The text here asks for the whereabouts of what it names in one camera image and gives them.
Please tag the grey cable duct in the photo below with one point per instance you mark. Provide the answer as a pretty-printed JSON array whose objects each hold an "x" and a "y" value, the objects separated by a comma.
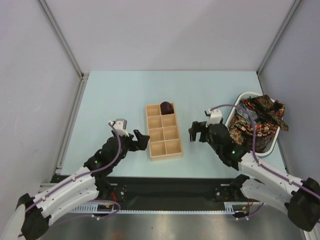
[{"x": 220, "y": 208}]

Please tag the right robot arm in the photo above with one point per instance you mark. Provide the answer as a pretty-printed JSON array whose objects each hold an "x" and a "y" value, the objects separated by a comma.
[{"x": 297, "y": 198}]

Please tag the red navy striped tie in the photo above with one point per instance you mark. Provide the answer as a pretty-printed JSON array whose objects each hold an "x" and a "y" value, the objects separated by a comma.
[{"x": 166, "y": 108}]

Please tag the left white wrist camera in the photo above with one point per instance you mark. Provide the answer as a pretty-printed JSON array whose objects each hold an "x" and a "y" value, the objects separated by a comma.
[{"x": 119, "y": 126}]

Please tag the wooden compartment tray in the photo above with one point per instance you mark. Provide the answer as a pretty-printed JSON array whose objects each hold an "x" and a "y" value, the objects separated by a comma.
[{"x": 165, "y": 139}]

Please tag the grey blue tie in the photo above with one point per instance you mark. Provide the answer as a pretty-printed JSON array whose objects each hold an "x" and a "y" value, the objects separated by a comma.
[{"x": 246, "y": 113}]

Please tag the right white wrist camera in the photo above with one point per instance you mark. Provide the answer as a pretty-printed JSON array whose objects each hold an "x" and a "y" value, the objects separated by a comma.
[{"x": 214, "y": 117}]

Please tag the red floral patterned tie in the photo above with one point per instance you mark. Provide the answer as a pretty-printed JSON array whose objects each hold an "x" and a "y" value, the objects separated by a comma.
[{"x": 243, "y": 131}]

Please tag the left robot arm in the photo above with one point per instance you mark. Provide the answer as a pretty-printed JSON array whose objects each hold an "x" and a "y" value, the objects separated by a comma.
[{"x": 35, "y": 214}]

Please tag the white laundry basket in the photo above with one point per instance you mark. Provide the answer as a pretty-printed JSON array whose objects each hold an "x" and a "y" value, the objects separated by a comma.
[{"x": 270, "y": 147}]

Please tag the dark paisley tie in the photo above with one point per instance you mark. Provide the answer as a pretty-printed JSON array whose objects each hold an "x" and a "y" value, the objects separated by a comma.
[{"x": 270, "y": 114}]

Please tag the aluminium frame post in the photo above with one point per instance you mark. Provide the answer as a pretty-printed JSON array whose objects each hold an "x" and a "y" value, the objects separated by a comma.
[
  {"x": 54, "y": 25},
  {"x": 279, "y": 34}
]

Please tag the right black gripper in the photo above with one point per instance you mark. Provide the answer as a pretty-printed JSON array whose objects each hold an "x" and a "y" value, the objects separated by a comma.
[{"x": 202, "y": 132}]

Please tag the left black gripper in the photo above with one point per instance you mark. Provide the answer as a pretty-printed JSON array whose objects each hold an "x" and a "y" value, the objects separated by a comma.
[{"x": 140, "y": 144}]

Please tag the aluminium frame post right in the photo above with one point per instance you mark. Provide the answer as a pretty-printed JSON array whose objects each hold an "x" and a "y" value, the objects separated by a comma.
[{"x": 279, "y": 34}]

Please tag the aluminium frame post left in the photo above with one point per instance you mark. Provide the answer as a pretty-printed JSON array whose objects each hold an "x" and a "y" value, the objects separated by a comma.
[{"x": 54, "y": 25}]

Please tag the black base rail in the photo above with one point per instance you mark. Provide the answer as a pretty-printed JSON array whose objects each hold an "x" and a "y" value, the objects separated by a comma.
[{"x": 152, "y": 191}]

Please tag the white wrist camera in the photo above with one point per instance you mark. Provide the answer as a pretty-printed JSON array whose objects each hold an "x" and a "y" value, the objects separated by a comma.
[
  {"x": 214, "y": 117},
  {"x": 119, "y": 126}
]

